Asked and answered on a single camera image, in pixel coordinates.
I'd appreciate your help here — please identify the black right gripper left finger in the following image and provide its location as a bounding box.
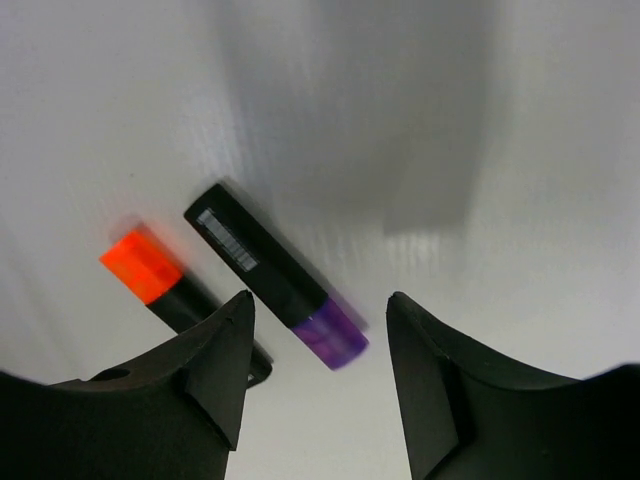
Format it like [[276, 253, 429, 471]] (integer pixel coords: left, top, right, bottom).
[[1, 291, 255, 479]]

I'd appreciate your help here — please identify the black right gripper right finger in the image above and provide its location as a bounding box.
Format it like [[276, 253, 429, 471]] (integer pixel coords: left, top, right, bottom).
[[386, 292, 639, 479]]

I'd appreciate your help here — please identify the orange black highlighter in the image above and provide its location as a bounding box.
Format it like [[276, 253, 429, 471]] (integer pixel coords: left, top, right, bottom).
[[98, 219, 274, 389]]

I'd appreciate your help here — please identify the purple black highlighter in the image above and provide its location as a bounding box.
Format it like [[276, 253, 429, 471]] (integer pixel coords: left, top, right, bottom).
[[184, 183, 368, 370]]

